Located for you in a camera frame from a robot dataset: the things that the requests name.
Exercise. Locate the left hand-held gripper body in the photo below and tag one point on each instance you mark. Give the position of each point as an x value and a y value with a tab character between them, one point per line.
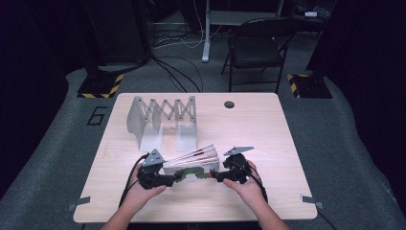
153	179

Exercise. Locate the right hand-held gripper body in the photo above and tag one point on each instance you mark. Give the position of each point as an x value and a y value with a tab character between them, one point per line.
237	171

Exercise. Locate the caterpillar picture board book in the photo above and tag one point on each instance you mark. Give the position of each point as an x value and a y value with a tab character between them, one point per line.
194	163

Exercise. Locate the person's left hand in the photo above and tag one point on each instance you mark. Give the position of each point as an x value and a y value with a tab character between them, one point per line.
140	196

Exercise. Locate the person's right hand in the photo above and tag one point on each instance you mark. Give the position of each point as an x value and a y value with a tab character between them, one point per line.
247	191

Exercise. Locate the grey expandable metal book rack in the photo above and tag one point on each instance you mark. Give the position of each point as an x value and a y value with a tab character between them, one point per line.
162	124

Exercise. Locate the black table grommet hole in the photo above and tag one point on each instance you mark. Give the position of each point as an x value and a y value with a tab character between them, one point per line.
229	104

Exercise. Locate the striped black stand base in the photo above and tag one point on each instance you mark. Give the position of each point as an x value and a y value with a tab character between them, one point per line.
100	86
308	86

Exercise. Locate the black folding chair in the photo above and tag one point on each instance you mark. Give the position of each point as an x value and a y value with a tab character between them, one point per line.
255	48

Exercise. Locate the white desk leg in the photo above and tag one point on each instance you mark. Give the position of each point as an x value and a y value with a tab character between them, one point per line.
206	35

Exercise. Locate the black equipment cabinet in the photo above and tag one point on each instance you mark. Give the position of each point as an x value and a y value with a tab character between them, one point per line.
118	32

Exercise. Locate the grey desk top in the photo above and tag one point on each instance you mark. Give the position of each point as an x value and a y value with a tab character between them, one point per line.
242	17

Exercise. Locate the small white device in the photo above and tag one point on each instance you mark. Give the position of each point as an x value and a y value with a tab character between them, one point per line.
310	14

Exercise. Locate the grey table edge bracket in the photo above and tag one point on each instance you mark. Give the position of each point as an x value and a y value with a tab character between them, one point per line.
311	200
79	202

